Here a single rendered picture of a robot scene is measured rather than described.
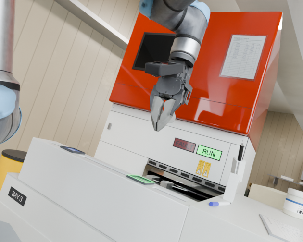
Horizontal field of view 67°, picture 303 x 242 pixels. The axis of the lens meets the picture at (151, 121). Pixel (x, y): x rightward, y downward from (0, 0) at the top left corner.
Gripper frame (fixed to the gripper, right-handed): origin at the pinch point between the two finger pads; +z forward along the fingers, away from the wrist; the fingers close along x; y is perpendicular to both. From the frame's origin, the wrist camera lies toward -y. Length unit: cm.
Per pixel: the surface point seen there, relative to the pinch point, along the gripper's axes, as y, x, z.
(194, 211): -4.0, -16.3, 15.0
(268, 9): 129, 4, -126
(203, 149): 58, 3, 0
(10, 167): 70, 158, 62
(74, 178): -4.0, 17.1, 20.3
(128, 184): -4.0, 0.3, 15.7
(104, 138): 59, 63, 11
